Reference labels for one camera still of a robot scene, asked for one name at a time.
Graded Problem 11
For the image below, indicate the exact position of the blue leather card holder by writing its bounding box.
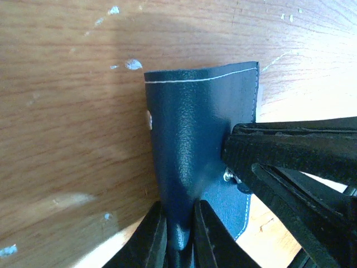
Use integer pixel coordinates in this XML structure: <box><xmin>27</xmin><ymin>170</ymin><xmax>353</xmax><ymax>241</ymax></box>
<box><xmin>143</xmin><ymin>60</ymin><xmax>260</xmax><ymax>252</ymax></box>

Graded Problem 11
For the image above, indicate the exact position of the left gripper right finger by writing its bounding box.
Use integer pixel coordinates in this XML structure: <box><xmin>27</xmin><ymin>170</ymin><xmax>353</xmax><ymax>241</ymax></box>
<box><xmin>193</xmin><ymin>200</ymin><xmax>259</xmax><ymax>268</ymax></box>

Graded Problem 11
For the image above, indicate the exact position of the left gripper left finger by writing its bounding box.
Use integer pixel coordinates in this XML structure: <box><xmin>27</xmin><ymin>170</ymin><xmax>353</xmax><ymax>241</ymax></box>
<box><xmin>104</xmin><ymin>202</ymin><xmax>167</xmax><ymax>268</ymax></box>

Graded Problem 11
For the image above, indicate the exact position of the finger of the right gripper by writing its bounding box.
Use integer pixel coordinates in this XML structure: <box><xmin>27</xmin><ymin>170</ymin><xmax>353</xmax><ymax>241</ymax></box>
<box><xmin>231</xmin><ymin>117</ymin><xmax>356</xmax><ymax>140</ymax></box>
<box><xmin>223</xmin><ymin>133</ymin><xmax>356</xmax><ymax>267</ymax></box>

